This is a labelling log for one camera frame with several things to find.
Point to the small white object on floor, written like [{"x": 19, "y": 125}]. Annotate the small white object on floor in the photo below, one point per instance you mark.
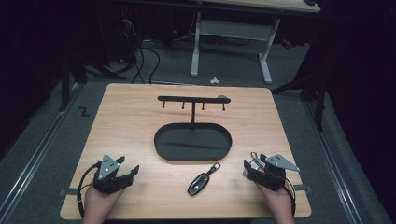
[{"x": 214, "y": 81}]

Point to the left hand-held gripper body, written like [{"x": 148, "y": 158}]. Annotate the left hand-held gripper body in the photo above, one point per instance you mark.
[{"x": 107, "y": 168}]

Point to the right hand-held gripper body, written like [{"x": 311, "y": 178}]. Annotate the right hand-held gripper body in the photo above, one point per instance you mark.
[{"x": 275, "y": 175}]

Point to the person's left hand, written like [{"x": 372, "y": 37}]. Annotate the person's left hand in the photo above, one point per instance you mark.
[{"x": 98, "y": 203}]

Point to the black metal stand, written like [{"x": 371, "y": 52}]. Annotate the black metal stand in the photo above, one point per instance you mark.
[
  {"x": 320, "y": 102},
  {"x": 65, "y": 81}
]

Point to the grey tape strip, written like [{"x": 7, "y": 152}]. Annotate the grey tape strip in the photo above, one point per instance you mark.
[
  {"x": 70, "y": 191},
  {"x": 302, "y": 188}
]

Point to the black key rack with tray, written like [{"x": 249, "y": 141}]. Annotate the black key rack with tray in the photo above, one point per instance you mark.
[{"x": 193, "y": 143}]

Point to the metal floor rail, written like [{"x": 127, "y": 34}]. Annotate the metal floor rail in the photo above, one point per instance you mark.
[
  {"x": 333, "y": 168},
  {"x": 34, "y": 155}
]

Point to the person's right hand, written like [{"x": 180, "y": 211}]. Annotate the person's right hand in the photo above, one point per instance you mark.
[{"x": 280, "y": 202}]

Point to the white-legged desk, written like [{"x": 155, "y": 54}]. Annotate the white-legged desk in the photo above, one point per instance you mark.
[{"x": 233, "y": 29}]

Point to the black car key fob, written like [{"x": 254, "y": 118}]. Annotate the black car key fob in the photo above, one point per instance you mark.
[{"x": 198, "y": 184}]

